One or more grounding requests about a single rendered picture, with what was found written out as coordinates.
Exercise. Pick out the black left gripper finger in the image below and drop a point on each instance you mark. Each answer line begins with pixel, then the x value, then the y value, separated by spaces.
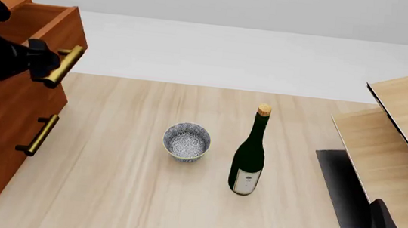
pixel 43 51
pixel 43 74

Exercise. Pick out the wooden drawer with box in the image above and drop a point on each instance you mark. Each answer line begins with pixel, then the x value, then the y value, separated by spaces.
pixel 52 22

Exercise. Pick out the wooden drawer with flat front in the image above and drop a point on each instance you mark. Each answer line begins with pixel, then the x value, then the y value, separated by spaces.
pixel 6 116

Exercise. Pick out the pale wooden two-tier shelf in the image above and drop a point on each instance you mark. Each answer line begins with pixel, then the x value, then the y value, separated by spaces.
pixel 383 144

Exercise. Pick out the dark green corked bottle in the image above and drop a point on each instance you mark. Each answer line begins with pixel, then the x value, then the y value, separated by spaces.
pixel 249 158

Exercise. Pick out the patterned blue-white bowl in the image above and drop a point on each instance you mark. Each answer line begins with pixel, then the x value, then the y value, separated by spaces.
pixel 186 143

